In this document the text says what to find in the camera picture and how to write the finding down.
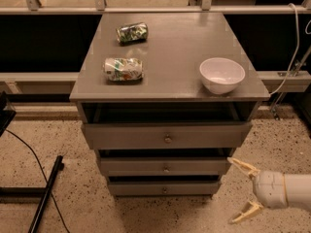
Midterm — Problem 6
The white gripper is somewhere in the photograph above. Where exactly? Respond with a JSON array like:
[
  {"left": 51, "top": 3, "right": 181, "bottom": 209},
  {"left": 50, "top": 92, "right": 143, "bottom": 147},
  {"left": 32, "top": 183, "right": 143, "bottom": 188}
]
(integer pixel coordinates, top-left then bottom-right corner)
[{"left": 227, "top": 157, "right": 287, "bottom": 224}]

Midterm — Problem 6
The grey bottom drawer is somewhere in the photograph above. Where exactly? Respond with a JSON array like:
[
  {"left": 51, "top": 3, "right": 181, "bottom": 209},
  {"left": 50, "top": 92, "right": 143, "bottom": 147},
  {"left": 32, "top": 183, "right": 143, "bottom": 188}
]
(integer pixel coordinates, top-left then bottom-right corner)
[{"left": 108, "top": 182, "right": 220, "bottom": 196}]

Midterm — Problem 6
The grey drawer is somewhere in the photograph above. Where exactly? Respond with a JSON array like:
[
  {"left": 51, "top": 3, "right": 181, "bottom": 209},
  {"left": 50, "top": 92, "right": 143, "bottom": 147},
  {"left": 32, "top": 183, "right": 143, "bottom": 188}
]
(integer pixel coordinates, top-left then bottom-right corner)
[
  {"left": 82, "top": 122, "right": 252, "bottom": 150},
  {"left": 98, "top": 157, "right": 230, "bottom": 177},
  {"left": 108, "top": 182, "right": 220, "bottom": 196}
]

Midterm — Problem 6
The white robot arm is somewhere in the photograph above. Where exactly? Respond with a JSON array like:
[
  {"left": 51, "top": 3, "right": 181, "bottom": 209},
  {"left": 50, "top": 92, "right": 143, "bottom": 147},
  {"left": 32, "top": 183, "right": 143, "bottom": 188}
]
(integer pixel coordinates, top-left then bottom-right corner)
[{"left": 227, "top": 157, "right": 311, "bottom": 224}]

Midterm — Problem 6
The grey middle drawer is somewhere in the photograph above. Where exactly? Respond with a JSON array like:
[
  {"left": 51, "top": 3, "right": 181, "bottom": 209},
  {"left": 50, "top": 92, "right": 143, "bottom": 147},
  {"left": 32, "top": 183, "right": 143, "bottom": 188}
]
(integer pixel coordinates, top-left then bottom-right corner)
[{"left": 98, "top": 157, "right": 230, "bottom": 177}]

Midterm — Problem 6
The grey top drawer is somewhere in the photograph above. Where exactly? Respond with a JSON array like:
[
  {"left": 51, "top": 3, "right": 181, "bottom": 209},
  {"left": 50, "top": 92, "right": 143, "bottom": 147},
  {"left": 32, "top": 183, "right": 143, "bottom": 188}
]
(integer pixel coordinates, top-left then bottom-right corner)
[{"left": 82, "top": 122, "right": 252, "bottom": 150}]

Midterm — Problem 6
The grey drawer cabinet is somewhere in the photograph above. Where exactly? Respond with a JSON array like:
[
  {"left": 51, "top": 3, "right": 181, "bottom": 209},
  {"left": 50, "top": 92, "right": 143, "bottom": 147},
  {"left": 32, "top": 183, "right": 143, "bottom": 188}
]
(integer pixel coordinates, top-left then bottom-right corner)
[{"left": 70, "top": 13, "right": 269, "bottom": 186}]

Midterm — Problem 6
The white bowl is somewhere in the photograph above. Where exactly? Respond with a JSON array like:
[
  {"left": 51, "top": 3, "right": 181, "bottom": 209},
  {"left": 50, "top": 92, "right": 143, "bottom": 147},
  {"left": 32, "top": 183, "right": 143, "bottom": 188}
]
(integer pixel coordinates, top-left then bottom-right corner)
[{"left": 199, "top": 57, "right": 246, "bottom": 95}]

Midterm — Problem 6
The white green crushed can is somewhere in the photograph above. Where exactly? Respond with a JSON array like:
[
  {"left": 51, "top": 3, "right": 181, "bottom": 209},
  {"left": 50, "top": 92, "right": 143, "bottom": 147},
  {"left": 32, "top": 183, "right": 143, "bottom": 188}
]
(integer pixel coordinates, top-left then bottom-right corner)
[{"left": 103, "top": 58, "right": 143, "bottom": 82}]

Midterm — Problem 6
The black stand leg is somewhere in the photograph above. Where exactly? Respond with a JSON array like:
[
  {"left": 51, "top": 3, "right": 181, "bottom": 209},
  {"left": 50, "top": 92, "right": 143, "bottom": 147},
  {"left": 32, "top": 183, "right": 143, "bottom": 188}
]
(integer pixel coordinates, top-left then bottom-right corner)
[{"left": 0, "top": 154, "right": 65, "bottom": 233}]

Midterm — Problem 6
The dark green crushed can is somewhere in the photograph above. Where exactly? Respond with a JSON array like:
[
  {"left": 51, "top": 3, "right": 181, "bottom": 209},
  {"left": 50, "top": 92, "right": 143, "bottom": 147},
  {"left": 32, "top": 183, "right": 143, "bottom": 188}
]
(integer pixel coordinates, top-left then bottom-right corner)
[{"left": 116, "top": 22, "right": 149, "bottom": 44}]

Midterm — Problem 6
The black device at left edge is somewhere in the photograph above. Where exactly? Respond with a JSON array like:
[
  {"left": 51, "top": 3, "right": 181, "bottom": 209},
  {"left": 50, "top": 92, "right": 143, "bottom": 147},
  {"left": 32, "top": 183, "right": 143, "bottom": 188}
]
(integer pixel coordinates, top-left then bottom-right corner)
[{"left": 0, "top": 91, "right": 16, "bottom": 137}]

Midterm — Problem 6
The white hanging cable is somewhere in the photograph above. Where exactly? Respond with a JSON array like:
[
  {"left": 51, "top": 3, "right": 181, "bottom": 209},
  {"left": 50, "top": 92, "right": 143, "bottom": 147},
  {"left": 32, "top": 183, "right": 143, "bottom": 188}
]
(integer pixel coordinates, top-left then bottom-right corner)
[{"left": 269, "top": 2, "right": 301, "bottom": 96}]

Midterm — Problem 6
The metal railing frame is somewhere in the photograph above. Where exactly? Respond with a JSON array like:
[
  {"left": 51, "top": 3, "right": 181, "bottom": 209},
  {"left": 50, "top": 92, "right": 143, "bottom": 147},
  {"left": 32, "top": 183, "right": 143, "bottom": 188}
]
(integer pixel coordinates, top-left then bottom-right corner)
[{"left": 0, "top": 0, "right": 311, "bottom": 16}]

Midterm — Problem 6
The black floor cable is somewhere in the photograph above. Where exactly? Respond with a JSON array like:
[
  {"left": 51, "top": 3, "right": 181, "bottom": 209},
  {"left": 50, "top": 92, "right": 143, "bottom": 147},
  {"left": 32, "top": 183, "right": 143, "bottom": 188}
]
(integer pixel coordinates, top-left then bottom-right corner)
[{"left": 4, "top": 128, "right": 71, "bottom": 233}]

